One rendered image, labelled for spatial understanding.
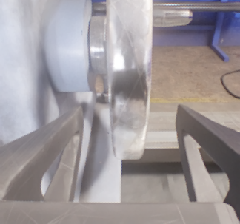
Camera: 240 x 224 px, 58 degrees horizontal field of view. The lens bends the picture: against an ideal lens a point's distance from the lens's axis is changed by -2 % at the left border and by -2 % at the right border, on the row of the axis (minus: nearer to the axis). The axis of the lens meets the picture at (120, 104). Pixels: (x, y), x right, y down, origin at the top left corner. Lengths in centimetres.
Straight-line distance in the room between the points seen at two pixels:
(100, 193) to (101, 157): 5
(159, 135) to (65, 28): 34
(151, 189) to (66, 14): 43
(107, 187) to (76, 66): 15
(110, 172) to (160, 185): 27
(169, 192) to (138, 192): 7
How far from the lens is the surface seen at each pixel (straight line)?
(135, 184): 54
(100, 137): 34
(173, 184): 55
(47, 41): 19
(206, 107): 61
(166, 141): 48
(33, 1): 19
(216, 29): 346
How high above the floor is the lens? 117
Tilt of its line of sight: 35 degrees down
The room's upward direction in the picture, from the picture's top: 1 degrees counter-clockwise
